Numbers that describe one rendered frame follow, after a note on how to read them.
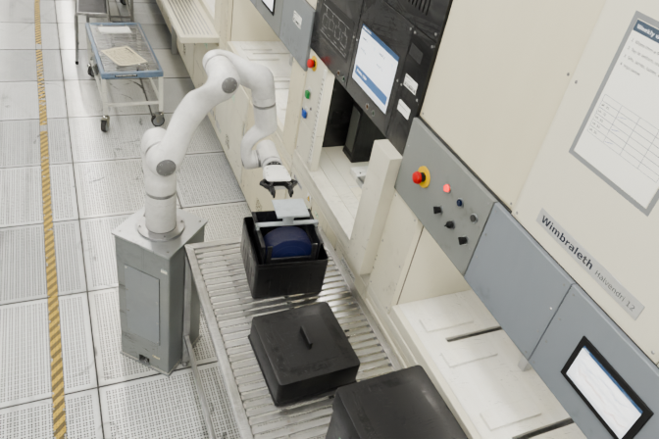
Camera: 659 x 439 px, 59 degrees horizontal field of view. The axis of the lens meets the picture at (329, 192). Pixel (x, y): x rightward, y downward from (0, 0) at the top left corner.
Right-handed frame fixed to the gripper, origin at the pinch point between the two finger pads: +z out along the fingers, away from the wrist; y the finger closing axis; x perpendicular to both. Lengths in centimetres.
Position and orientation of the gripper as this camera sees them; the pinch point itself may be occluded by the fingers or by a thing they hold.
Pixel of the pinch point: (281, 192)
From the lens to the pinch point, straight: 225.3
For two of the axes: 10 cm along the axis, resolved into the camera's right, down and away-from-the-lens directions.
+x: 1.8, -7.9, -5.8
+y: -9.4, 0.3, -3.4
